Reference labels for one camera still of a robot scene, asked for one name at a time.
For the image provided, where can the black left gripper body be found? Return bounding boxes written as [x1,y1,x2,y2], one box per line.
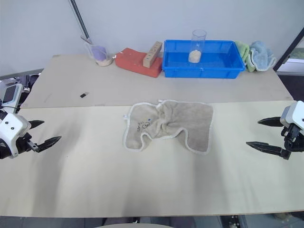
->
[14,132,38,155]

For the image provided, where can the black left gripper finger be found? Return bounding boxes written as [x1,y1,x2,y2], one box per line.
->
[28,120,45,130]
[35,136,62,153]

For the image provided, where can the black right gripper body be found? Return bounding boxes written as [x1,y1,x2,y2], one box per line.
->
[280,124,304,153]

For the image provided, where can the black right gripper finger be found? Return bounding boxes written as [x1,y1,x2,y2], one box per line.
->
[257,116,282,127]
[246,141,292,160]

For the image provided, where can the beige towel with white trim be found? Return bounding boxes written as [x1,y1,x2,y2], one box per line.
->
[122,99,214,155]

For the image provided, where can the white grey device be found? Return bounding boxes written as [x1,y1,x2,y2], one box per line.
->
[0,80,30,110]

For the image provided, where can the light blue cloth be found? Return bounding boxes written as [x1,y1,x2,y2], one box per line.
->
[249,40,277,72]

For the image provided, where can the green cloth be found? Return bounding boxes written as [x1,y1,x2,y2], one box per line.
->
[235,40,256,73]

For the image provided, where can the black diagonal pole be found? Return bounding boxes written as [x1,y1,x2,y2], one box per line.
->
[275,18,304,71]

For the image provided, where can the blue plastic bin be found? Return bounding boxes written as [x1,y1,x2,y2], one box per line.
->
[162,39,246,78]

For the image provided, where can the clear measuring cup purple contents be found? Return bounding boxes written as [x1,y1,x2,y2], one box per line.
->
[83,39,114,67]

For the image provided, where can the clear plastic cup with grains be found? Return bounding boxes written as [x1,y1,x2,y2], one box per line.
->
[188,29,207,64]

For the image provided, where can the grey metal rod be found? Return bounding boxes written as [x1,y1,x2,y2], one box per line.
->
[69,0,92,45]

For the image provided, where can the red sponge block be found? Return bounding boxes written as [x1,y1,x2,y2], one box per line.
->
[114,47,163,78]

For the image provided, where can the wooden block with holes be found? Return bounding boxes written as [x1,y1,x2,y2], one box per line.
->
[143,41,163,68]

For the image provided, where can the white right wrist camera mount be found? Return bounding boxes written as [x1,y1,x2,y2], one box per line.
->
[279,100,304,130]

